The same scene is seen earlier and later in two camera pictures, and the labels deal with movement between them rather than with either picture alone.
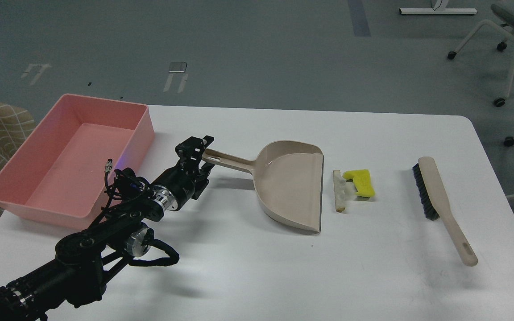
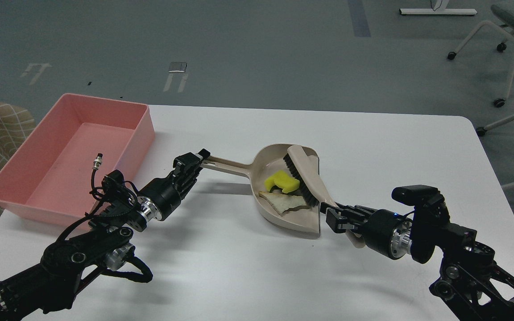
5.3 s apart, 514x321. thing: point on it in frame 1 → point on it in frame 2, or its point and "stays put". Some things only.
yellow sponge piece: (362, 179) → (283, 180)
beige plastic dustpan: (288, 179) stays put
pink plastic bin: (58, 176) stays put
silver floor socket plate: (177, 67) stays put
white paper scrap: (344, 191) → (282, 202)
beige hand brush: (435, 203) → (310, 187)
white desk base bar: (436, 10) stays put
